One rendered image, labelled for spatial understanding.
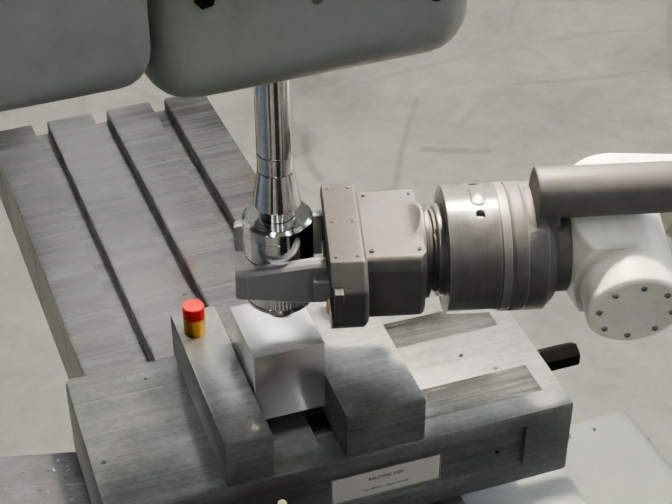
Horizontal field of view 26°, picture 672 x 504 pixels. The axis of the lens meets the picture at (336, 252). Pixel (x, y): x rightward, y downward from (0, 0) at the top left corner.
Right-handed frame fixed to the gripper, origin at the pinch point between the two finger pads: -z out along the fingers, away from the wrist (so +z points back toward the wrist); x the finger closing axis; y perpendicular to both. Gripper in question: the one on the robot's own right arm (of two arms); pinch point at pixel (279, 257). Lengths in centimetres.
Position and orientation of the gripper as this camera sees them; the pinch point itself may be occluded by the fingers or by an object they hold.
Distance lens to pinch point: 98.2
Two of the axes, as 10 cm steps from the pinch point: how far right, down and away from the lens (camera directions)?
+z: 10.0, -0.5, 0.5
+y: 0.1, 8.0, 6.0
